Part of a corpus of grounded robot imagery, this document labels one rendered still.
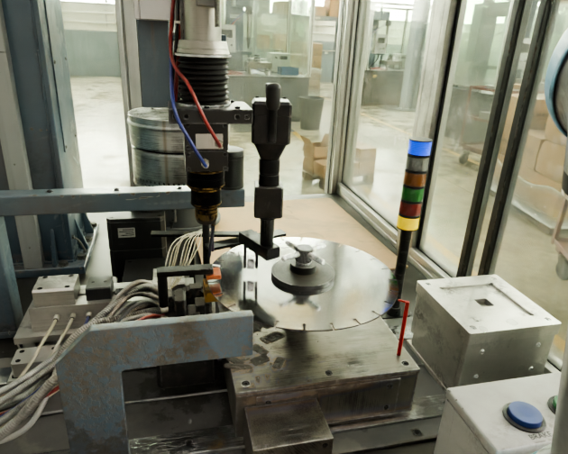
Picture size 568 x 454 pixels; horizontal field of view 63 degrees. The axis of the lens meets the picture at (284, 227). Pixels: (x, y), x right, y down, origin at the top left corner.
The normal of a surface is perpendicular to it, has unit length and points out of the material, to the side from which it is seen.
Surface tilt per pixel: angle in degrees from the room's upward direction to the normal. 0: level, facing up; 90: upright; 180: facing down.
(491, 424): 0
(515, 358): 90
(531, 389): 0
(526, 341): 90
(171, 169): 90
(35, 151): 90
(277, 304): 0
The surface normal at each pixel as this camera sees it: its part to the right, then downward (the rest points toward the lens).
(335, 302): 0.04, -0.92
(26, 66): 0.23, 0.38
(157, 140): -0.23, 0.36
